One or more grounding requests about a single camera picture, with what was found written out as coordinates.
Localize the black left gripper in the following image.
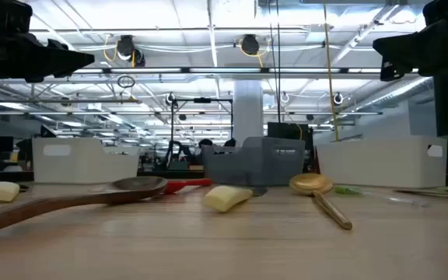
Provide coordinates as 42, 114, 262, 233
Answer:
0, 33, 96, 83

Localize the yellow sponge block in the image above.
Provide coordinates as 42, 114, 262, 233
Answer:
0, 180, 30, 203

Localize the brown wooden spoon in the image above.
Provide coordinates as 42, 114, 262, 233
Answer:
0, 176, 169, 239

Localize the light wooden spoon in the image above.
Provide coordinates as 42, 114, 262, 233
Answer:
289, 173, 353, 231

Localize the red silicone spoon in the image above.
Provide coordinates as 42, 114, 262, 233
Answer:
163, 177, 213, 195

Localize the grey plastic bin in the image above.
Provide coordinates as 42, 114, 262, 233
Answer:
201, 136, 306, 187

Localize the white plastic bin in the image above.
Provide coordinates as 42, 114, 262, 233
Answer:
32, 136, 141, 184
316, 135, 448, 189

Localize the black background screen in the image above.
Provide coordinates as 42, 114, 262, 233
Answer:
267, 121, 313, 172

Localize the white building pillar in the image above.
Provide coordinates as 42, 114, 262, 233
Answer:
233, 79, 264, 147

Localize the silver ventilation duct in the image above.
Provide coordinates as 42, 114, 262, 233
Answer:
354, 76, 435, 114

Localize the yellow hanging cable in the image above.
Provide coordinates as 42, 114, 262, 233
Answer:
322, 0, 341, 142

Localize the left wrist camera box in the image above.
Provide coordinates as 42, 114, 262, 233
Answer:
0, 0, 33, 34

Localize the black ceiling cable reel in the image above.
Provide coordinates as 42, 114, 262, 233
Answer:
115, 34, 146, 68
240, 33, 261, 56

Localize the black background station frame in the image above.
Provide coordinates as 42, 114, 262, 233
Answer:
170, 97, 234, 172

